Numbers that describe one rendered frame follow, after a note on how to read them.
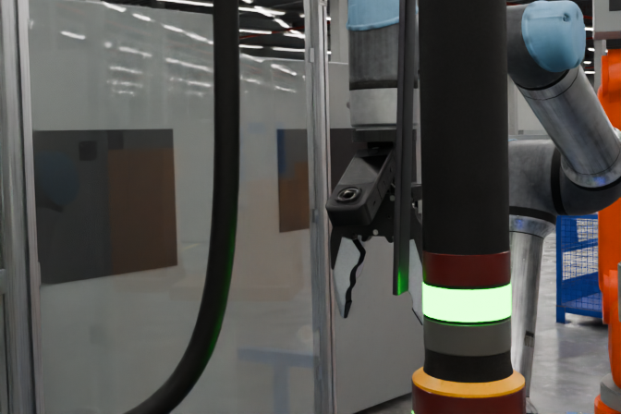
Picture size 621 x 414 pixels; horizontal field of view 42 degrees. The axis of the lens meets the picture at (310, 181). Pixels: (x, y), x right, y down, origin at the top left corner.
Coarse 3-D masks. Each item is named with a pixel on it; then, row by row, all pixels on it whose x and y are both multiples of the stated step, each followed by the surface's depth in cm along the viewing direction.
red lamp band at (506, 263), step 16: (432, 256) 31; (448, 256) 30; (464, 256) 30; (480, 256) 30; (496, 256) 30; (432, 272) 31; (448, 272) 30; (464, 272) 30; (480, 272) 30; (496, 272) 30
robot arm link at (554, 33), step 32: (512, 32) 87; (544, 32) 85; (576, 32) 86; (512, 64) 89; (544, 64) 87; (576, 64) 88; (544, 96) 94; (576, 96) 95; (544, 128) 104; (576, 128) 100; (608, 128) 105; (576, 160) 108; (608, 160) 109; (576, 192) 117; (608, 192) 114
